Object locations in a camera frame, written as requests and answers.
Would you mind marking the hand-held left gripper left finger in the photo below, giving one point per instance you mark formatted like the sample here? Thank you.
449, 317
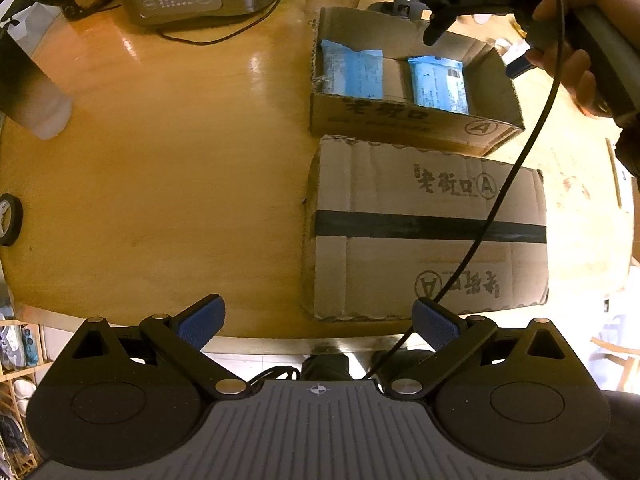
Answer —
202, 322

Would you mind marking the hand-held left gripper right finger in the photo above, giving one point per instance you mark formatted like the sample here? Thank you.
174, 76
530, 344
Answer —
436, 325

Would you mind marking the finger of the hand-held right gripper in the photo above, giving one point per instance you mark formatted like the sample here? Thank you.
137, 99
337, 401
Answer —
517, 65
440, 22

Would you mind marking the blue snack packet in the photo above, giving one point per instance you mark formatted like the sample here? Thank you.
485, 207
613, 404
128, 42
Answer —
440, 85
350, 70

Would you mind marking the wooden desktop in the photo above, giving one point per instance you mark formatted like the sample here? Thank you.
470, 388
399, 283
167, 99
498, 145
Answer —
175, 170

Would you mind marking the taped closed cardboard box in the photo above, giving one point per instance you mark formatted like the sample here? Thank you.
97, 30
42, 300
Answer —
425, 250

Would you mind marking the dark table leg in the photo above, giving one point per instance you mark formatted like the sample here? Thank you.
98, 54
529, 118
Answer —
325, 366

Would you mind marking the wooden chair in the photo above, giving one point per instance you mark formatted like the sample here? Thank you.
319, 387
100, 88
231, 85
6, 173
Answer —
617, 360

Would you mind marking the wooden shoe rack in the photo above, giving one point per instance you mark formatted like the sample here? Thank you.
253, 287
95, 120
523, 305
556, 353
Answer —
17, 385

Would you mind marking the black tape roll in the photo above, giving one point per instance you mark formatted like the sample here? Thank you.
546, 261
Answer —
9, 220

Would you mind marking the translucent plastic cup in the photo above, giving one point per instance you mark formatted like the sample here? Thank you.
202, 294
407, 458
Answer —
37, 85

